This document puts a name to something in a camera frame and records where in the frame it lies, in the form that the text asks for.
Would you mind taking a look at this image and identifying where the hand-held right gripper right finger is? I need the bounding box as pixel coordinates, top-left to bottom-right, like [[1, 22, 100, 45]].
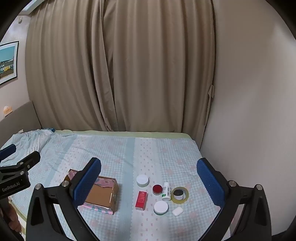
[[197, 158, 272, 241]]

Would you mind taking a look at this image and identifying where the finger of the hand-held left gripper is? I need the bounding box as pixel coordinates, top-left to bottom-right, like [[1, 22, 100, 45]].
[[0, 144, 17, 161], [17, 151, 41, 172]]

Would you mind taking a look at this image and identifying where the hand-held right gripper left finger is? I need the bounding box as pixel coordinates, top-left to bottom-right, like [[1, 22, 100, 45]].
[[26, 158, 101, 241]]

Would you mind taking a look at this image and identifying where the cardboard box with pink print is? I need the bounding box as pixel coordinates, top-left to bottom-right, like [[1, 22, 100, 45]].
[[63, 169, 119, 215]]

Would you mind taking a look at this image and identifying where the white pill bottle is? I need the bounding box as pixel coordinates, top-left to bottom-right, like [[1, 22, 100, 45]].
[[162, 182, 172, 201]]

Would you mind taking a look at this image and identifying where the white round lid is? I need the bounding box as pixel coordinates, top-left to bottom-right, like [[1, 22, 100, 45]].
[[136, 174, 149, 188]]

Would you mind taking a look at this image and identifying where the white jar with green base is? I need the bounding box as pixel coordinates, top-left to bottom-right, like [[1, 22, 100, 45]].
[[154, 201, 169, 216]]

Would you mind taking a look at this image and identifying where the crumpled light blue quilt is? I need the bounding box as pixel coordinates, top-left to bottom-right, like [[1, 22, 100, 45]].
[[0, 128, 56, 167]]

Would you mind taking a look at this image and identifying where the clear tape roll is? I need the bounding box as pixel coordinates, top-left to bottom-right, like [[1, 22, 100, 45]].
[[171, 186, 189, 204]]

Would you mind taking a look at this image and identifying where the grey padded headboard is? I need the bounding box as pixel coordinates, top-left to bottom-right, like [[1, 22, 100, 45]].
[[0, 101, 42, 149]]

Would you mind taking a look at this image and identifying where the red carton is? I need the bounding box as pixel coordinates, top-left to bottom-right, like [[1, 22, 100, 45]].
[[135, 191, 148, 211]]

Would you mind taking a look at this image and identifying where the pale green mattress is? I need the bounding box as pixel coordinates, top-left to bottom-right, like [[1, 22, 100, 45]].
[[54, 130, 193, 140]]

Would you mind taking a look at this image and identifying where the beige curtain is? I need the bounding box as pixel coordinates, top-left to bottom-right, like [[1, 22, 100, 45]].
[[25, 0, 215, 133]]

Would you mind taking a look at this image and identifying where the framed wall picture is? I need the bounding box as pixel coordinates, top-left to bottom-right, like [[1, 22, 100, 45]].
[[0, 41, 19, 86]]

